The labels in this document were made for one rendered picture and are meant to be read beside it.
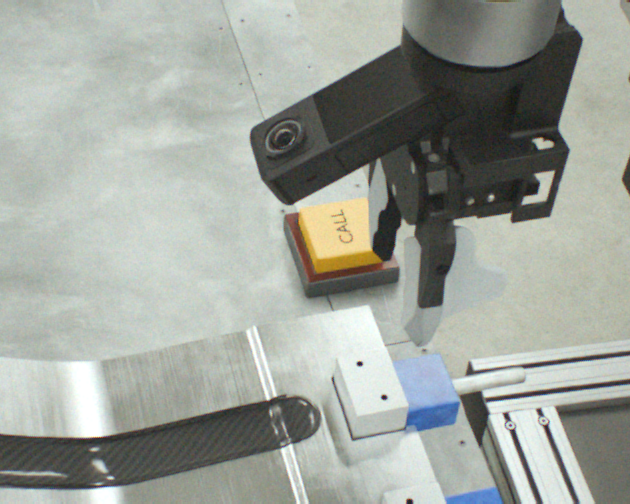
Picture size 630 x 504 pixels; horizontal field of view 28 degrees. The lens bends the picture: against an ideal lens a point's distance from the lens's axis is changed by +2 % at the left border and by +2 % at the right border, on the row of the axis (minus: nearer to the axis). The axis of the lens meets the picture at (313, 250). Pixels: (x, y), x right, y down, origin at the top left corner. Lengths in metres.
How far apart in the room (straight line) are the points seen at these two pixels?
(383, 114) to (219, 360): 0.30
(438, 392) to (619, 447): 0.88
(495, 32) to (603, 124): 1.87
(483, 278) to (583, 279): 1.45
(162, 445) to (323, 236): 0.26
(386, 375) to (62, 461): 0.22
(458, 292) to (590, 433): 1.02
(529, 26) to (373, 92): 0.10
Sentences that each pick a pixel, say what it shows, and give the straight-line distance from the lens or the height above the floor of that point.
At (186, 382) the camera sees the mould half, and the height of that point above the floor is 0.89.
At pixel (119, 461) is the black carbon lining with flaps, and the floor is 0.88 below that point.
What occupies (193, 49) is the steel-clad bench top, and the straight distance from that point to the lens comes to 1.26.
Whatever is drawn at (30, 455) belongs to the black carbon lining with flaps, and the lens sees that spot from 0.85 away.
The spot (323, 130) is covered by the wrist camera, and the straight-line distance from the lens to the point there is 0.66.
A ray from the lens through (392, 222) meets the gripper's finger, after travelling 0.77.
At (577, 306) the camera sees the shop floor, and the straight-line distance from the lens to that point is 2.14.
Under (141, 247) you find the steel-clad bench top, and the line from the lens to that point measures 1.08.
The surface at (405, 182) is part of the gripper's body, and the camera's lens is 0.69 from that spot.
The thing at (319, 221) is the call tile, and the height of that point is 0.84.
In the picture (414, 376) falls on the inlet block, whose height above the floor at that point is 0.90.
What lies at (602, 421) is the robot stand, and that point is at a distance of 1.75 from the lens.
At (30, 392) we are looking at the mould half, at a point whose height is 0.90.
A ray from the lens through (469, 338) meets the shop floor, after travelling 2.06.
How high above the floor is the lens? 1.61
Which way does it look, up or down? 48 degrees down
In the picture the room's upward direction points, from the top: 5 degrees clockwise
